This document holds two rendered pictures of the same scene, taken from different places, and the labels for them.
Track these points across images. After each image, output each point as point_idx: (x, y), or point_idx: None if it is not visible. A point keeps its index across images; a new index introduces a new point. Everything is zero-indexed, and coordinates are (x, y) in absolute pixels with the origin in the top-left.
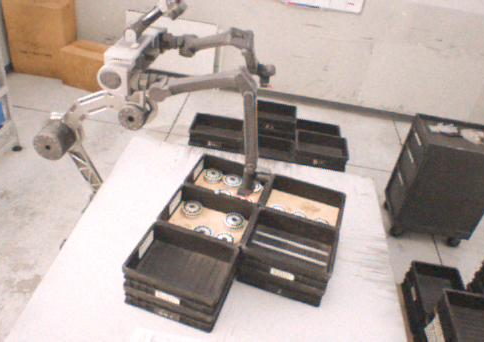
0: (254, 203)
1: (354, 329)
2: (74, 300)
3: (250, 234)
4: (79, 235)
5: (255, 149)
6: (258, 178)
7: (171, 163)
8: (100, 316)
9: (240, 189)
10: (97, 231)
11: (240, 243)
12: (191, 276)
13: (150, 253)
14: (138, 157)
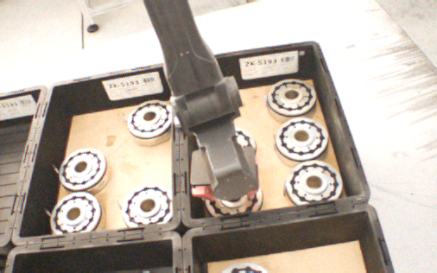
0: (185, 215)
1: None
2: None
3: (85, 256)
4: (91, 53)
5: (163, 54)
6: (204, 162)
7: (336, 46)
8: None
9: (199, 156)
10: (107, 63)
11: (22, 242)
12: None
13: (26, 129)
14: (308, 8)
